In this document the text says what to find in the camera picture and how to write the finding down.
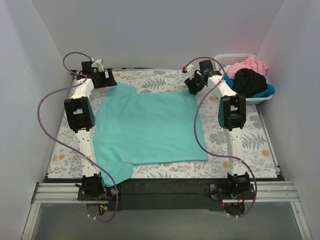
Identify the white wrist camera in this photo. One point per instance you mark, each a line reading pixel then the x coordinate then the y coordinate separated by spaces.
pixel 97 64
pixel 189 70

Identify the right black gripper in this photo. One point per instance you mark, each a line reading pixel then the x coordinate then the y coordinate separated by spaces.
pixel 194 83

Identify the black t shirt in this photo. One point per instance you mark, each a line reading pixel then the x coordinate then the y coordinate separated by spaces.
pixel 249 83

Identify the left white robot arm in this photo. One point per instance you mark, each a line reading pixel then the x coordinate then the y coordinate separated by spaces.
pixel 81 120

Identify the floral table cloth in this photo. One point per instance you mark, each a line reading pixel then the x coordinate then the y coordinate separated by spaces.
pixel 257 151

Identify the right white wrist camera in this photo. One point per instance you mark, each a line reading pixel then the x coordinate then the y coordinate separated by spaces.
pixel 189 70

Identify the blue t shirt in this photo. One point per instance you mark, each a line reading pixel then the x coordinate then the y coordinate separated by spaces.
pixel 264 94

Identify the aluminium frame rail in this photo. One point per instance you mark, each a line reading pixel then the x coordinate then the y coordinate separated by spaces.
pixel 267 191

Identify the teal t shirt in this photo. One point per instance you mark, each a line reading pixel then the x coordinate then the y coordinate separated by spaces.
pixel 145 129

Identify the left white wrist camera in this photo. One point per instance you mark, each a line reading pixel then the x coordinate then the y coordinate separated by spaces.
pixel 97 64

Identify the pink t shirt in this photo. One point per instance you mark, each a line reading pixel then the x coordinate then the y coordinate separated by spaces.
pixel 250 63

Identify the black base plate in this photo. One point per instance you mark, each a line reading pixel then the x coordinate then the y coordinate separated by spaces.
pixel 169 194

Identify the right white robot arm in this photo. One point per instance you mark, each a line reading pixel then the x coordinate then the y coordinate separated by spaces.
pixel 231 118

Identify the white plastic laundry basket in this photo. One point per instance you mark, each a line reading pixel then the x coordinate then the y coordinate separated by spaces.
pixel 230 59

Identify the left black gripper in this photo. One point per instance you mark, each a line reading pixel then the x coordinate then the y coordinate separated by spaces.
pixel 104 78

